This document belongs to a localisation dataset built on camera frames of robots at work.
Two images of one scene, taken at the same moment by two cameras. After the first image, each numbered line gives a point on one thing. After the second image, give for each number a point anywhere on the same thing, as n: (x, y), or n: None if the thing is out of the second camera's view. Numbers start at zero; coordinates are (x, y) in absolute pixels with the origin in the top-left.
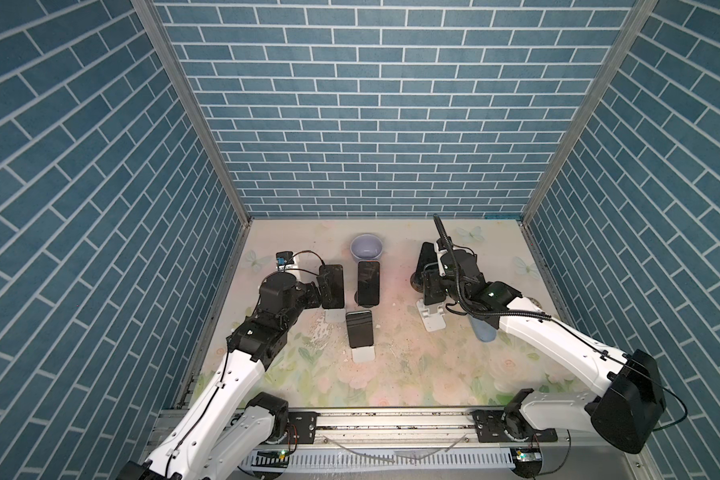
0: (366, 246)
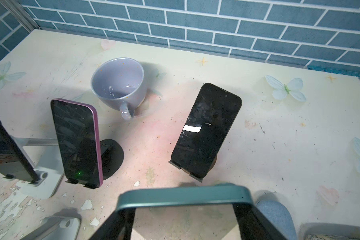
0: (119, 83)
